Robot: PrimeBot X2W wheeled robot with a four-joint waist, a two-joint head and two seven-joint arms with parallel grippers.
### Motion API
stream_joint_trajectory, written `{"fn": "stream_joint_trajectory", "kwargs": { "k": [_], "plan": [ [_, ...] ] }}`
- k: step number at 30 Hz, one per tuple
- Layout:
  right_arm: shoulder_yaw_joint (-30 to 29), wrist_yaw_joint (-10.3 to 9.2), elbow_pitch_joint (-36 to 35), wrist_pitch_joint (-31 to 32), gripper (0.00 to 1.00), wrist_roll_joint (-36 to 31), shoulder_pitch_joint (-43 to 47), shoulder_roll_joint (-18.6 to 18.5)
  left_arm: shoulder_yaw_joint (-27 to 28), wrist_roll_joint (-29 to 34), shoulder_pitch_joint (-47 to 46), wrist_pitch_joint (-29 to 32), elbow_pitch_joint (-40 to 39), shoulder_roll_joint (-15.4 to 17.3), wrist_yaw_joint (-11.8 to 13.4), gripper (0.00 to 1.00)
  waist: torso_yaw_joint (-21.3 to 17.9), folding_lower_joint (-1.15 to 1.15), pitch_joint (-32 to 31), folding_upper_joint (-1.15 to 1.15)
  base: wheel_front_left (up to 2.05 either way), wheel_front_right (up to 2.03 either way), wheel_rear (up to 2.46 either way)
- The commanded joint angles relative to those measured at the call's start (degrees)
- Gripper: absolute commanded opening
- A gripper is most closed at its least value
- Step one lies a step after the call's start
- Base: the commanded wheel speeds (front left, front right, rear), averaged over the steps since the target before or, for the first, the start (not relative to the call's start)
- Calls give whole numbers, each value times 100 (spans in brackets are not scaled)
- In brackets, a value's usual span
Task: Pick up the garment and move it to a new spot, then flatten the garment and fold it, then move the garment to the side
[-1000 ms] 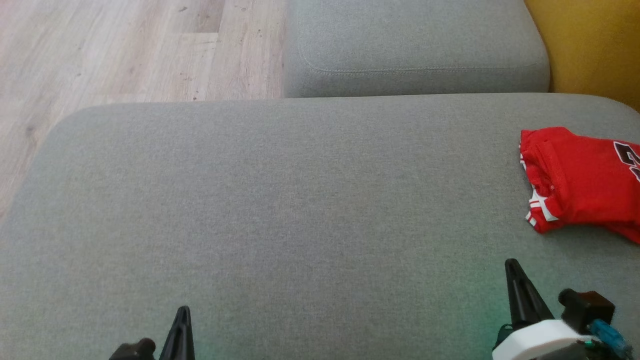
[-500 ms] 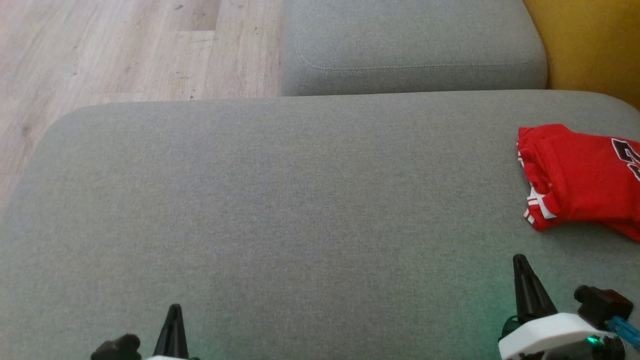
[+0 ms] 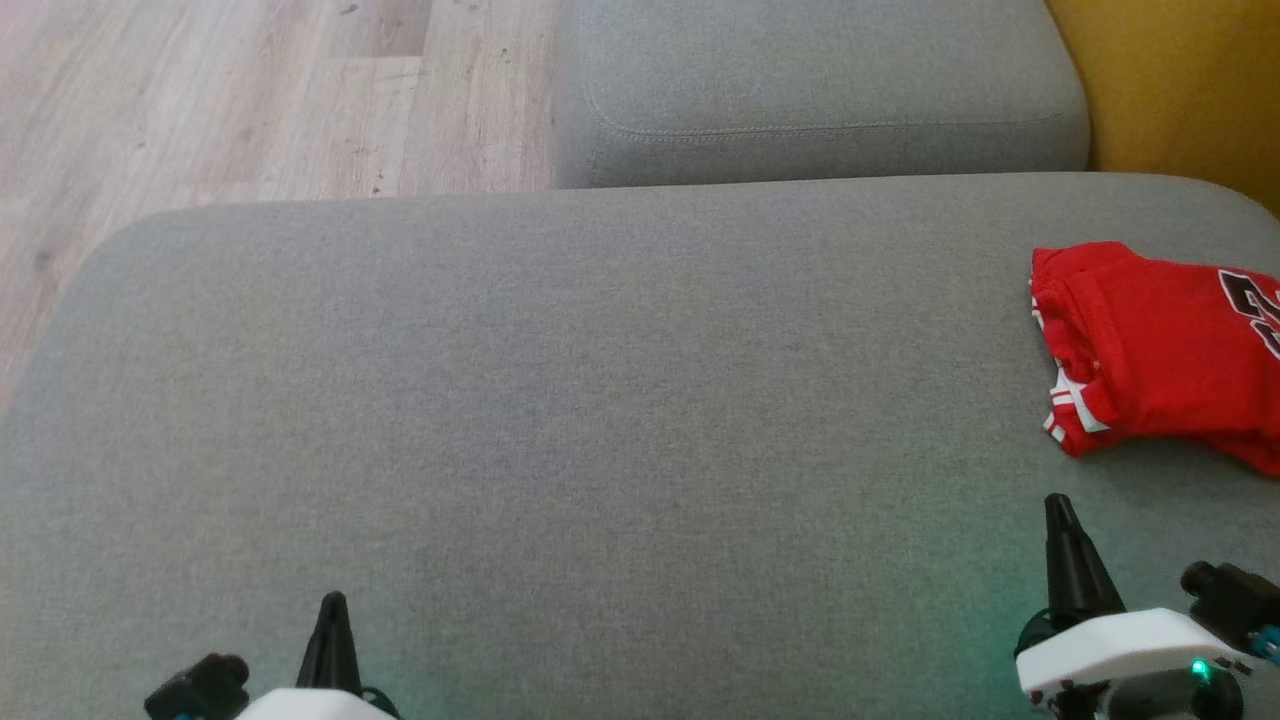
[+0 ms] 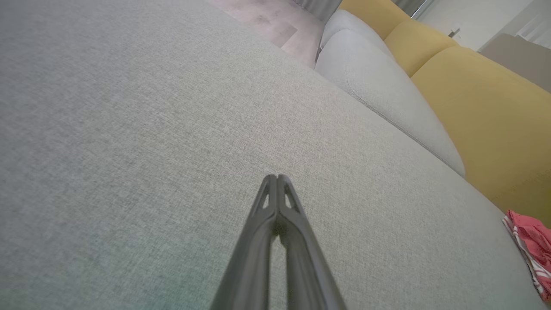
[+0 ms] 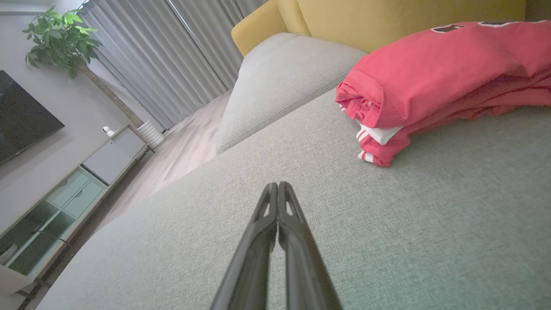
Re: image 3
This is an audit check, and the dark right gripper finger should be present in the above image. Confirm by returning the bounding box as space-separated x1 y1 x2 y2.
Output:
1058 493 1127 622
1043 493 1077 630

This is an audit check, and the small grey sofa cushion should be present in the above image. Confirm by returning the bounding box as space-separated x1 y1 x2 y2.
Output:
553 0 1091 190

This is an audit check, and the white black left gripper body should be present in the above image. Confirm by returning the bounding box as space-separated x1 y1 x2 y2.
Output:
235 687 402 720

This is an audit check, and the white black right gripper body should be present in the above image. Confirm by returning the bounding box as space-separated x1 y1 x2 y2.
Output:
1015 607 1247 720

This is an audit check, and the large grey sofa seat cushion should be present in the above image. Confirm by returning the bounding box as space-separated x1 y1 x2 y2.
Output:
0 172 1280 720

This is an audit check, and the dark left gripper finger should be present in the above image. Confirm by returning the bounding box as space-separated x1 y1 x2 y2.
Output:
333 592 364 695
297 592 335 692

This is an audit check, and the red mesh basketball jersey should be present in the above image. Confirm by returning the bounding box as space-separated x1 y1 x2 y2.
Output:
1029 240 1280 479

